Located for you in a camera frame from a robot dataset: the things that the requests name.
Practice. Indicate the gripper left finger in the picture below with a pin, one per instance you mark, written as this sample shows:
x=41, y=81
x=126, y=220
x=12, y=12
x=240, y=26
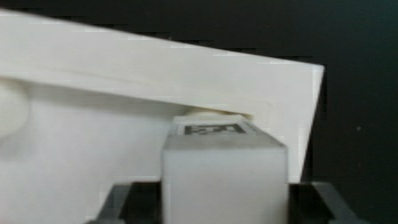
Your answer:
x=110, y=212

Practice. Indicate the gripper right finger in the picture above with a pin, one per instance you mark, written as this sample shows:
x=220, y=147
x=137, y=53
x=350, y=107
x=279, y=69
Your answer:
x=341, y=212

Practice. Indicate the white table leg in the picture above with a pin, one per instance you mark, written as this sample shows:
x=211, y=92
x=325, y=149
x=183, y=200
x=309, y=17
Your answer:
x=224, y=173

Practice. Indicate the white square tabletop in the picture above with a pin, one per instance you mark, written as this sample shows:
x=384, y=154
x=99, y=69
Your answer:
x=96, y=85

